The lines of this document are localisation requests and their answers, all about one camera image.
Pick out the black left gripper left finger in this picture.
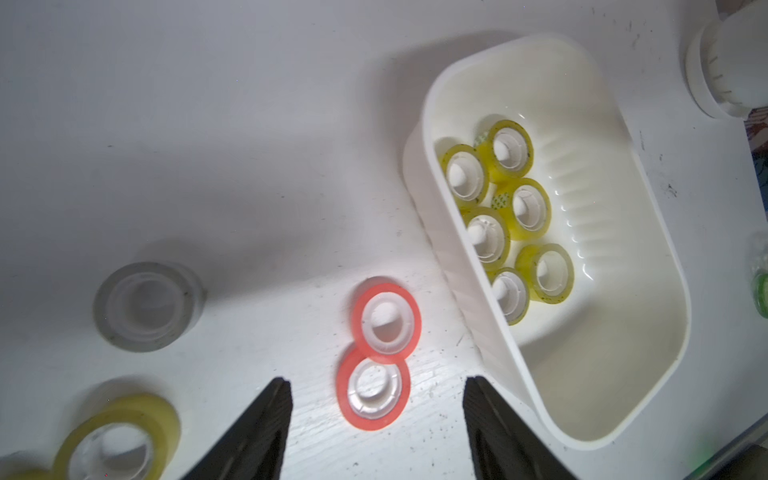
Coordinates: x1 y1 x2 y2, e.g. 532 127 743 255
185 377 293 480

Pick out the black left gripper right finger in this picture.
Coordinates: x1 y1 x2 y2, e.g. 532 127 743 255
462 376 575 480

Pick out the red tape roll front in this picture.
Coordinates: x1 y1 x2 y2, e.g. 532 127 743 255
336 347 411 431

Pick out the red tape roll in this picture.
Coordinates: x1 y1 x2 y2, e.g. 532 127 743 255
336 347 411 431
350 276 422 364

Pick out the yellow transparent tape roll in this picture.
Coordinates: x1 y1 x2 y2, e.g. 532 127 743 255
440 144 490 210
488 267 530 325
515 243 575 304
461 207 511 271
491 178 552 241
482 120 534 183

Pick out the red tape roll back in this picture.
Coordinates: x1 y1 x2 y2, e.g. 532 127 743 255
350 276 422 364

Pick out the clear grey tape roll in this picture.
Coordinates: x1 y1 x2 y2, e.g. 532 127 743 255
92 261 206 353

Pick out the white storage box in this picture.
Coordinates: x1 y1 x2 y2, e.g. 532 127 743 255
402 33 691 450

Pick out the green plastic cup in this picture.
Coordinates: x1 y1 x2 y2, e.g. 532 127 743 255
751 271 768 318

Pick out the white utensil holder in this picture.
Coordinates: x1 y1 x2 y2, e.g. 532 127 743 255
684 1 767 120

